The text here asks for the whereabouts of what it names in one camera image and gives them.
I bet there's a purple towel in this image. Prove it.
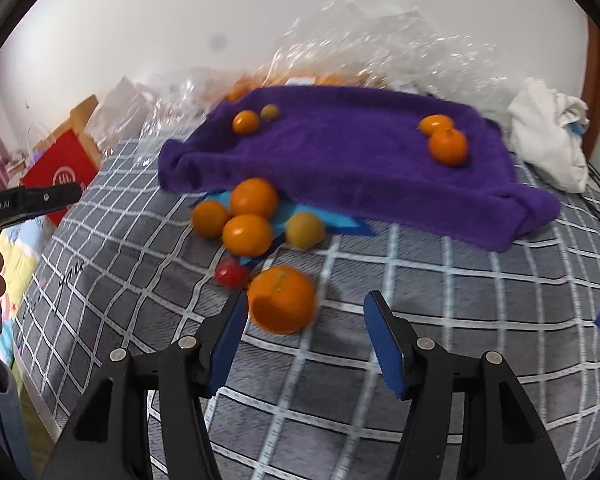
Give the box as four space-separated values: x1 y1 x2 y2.
158 86 560 252

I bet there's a grey checked tablecloth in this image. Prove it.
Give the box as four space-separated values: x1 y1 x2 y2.
14 141 600 479

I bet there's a greenish yellow small fruit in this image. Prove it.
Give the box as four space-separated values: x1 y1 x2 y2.
260 104 280 122

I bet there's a brown wooden door frame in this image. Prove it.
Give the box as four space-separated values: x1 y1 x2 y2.
581 18 600 160

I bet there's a yellow oval kumquat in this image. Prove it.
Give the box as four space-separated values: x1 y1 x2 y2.
418 114 454 136

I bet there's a large clear plastic bag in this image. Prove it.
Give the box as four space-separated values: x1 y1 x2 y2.
236 0 512 117

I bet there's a red paper bag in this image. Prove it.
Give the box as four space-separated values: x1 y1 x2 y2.
19 128 102 227

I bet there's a white crumpled cloth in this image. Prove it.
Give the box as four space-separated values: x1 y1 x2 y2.
507 78 590 194

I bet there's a large back orange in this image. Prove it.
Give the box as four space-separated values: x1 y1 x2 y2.
230 178 278 219

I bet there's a small orange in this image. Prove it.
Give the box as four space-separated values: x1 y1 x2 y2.
222 214 274 258
190 200 230 238
232 110 260 136

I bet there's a small clear plastic bag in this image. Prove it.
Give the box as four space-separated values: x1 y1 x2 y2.
135 67 242 167

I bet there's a white plastic bag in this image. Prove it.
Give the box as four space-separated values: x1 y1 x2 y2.
85 77 150 157

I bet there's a red cherry tomato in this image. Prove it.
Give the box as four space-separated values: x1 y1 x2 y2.
214 258 250 290

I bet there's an orange with dark spot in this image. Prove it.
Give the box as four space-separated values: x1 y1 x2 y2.
428 129 469 167

